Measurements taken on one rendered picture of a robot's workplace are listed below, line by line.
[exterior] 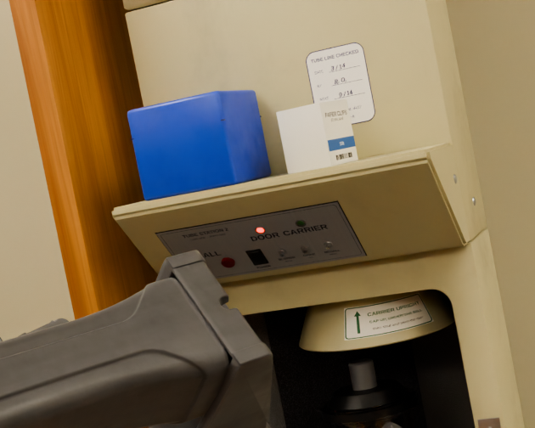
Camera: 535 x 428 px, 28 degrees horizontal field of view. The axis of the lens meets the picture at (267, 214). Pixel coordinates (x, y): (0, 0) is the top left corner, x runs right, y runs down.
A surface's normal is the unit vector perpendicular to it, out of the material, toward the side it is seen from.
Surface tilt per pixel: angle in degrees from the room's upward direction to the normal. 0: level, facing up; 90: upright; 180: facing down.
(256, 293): 90
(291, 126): 90
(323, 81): 90
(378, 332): 67
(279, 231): 135
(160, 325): 50
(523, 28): 90
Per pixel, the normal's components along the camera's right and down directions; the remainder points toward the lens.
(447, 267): -0.34, 0.11
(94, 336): 0.33, -0.69
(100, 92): 0.92, -0.16
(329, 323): -0.72, -0.23
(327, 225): -0.11, 0.77
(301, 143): -0.57, 0.15
